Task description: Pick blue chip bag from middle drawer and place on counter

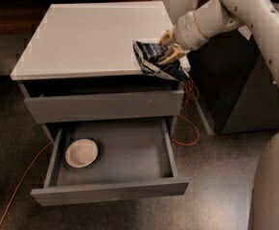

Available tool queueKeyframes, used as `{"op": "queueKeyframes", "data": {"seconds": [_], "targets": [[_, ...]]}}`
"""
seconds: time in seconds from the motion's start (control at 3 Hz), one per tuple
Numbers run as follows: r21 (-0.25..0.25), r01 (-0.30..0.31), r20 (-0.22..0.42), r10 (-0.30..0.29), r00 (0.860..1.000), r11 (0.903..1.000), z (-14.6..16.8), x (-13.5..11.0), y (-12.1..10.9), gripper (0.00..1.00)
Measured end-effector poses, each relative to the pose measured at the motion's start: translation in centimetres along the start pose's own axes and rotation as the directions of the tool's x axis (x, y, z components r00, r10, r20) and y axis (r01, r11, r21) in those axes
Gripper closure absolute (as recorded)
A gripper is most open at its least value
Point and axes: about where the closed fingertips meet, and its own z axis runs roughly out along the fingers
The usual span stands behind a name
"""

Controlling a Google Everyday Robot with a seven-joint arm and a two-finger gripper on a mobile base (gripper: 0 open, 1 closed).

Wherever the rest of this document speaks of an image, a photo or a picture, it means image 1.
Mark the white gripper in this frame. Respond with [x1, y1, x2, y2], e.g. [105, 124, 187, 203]
[156, 11, 208, 65]

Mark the blue chip bag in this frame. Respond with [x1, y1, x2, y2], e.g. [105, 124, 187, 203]
[132, 40, 189, 81]

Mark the grey drawer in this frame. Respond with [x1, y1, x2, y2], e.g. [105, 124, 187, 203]
[25, 85, 183, 124]
[32, 118, 189, 206]

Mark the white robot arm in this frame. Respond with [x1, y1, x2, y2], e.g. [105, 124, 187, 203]
[159, 0, 279, 230]

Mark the grey three-drawer cabinet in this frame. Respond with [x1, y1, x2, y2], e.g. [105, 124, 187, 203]
[11, 1, 183, 139]

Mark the grey top drawer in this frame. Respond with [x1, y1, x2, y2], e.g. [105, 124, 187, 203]
[25, 85, 183, 124]

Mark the white label on bin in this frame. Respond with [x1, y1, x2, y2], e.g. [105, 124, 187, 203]
[238, 25, 251, 40]

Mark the black trash bin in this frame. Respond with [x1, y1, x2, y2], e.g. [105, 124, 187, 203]
[189, 28, 279, 134]

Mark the white bowl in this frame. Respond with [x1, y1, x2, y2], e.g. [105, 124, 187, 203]
[65, 139, 99, 169]

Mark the orange extension cable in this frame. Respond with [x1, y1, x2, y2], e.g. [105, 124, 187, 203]
[0, 0, 209, 230]

